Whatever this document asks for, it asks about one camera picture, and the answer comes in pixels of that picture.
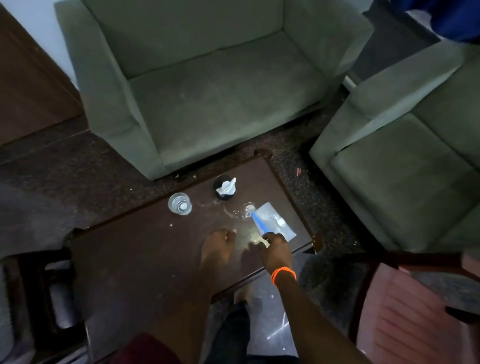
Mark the person's left hand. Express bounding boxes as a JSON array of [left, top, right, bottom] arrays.
[[200, 228, 238, 269]]

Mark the person's right hand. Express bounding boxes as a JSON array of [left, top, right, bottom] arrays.
[[258, 232, 293, 275]]

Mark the blue toothbrush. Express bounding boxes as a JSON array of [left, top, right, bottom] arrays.
[[245, 204, 274, 241]]

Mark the person's left forearm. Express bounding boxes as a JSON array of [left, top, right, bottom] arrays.
[[150, 262, 226, 364]]

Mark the person's right forearm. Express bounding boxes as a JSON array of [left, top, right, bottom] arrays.
[[275, 272, 372, 364]]

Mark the clear plastic packet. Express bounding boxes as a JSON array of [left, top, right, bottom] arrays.
[[250, 202, 297, 242]]

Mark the orange wristband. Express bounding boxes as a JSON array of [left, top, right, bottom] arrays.
[[271, 266, 297, 287]]

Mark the black cup with tissue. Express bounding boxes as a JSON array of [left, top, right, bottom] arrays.
[[212, 174, 238, 201]]

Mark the dark wooden coffee table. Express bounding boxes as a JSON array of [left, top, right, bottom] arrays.
[[62, 150, 324, 364]]

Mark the person's leg in dark trousers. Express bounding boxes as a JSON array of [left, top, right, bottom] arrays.
[[204, 302, 301, 364]]

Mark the maroon garment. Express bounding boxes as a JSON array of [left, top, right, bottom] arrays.
[[109, 332, 182, 364]]

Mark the green armchair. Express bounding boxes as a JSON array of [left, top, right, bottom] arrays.
[[53, 0, 375, 181]]

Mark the green sofa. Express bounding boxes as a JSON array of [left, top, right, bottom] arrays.
[[309, 39, 480, 254]]

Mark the pink plastic chair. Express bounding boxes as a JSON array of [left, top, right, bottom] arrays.
[[349, 252, 480, 364]]

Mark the dark wooden chair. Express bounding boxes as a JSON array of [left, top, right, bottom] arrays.
[[0, 247, 89, 364]]

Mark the brown wooden door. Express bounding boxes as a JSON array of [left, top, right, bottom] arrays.
[[0, 4, 85, 147]]

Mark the blue cloth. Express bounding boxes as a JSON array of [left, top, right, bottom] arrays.
[[390, 0, 480, 44]]

